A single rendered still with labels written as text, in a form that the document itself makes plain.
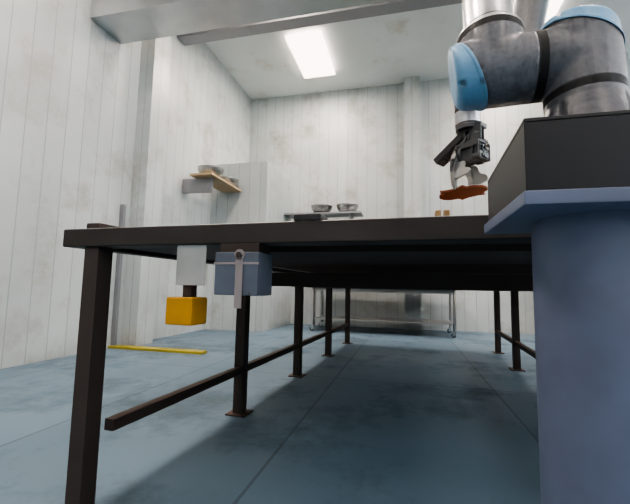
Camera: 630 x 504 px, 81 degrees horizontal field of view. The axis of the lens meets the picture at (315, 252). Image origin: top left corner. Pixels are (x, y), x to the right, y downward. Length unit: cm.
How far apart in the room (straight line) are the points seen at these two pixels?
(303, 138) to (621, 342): 784
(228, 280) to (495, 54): 79
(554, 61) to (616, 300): 38
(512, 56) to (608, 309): 42
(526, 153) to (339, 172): 727
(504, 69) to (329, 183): 712
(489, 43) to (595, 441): 62
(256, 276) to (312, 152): 713
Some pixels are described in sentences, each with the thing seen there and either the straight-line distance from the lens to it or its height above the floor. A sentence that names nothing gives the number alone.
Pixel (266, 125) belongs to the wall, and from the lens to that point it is 864.
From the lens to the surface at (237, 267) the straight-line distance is 104.
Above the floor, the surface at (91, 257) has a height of 82.
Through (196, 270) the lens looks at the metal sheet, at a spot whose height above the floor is 78.
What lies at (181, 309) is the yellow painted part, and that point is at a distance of 115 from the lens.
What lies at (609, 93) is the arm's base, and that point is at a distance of 74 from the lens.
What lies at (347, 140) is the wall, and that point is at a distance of 801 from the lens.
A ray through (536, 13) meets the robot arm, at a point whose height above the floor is 139.
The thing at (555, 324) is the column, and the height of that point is 69.
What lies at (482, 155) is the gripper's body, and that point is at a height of 113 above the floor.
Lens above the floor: 73
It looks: 6 degrees up
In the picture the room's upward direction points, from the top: 1 degrees clockwise
